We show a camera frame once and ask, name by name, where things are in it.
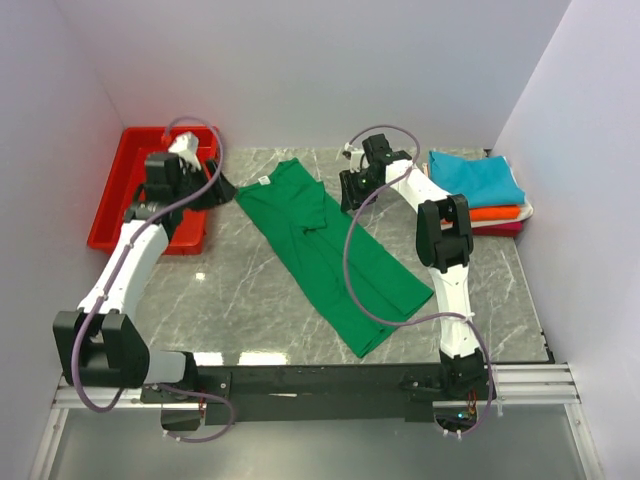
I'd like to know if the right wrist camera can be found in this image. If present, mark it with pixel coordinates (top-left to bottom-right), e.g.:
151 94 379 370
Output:
341 142 369 173

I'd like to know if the orange folded shirt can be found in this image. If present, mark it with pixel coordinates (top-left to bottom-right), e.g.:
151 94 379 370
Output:
470 205 520 222

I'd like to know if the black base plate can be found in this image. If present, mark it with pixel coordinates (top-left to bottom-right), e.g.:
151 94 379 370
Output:
139 364 499 434

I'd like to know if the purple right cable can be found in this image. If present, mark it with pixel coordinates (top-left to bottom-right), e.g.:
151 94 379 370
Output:
342 123 496 437

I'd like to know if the green t shirt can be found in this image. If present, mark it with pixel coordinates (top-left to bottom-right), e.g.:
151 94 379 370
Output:
235 158 434 358

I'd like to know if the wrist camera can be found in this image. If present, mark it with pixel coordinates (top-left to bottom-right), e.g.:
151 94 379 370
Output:
167 131 202 170
341 142 369 173

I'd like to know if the red plastic bin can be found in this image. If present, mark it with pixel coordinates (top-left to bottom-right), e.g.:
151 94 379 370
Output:
87 126 207 256

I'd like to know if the purple cable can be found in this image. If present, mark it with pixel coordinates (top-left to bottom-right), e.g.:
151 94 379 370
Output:
70 115 236 444
342 123 496 437

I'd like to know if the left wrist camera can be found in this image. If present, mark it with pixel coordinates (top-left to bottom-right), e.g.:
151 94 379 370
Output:
167 131 202 170

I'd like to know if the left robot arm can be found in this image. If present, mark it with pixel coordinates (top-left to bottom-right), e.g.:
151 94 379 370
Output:
53 152 237 413

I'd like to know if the teal folded shirt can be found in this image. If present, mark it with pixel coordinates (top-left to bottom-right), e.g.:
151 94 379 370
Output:
428 151 526 208

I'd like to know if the magenta folded shirt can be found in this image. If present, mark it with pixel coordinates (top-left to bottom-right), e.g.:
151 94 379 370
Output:
473 222 524 238

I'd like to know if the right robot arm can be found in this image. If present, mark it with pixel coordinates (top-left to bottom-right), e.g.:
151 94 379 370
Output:
339 134 487 398

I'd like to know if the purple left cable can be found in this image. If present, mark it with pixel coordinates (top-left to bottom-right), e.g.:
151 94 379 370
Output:
70 115 236 444

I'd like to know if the aluminium rail frame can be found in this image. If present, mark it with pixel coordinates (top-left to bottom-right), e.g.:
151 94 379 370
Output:
27 264 601 480

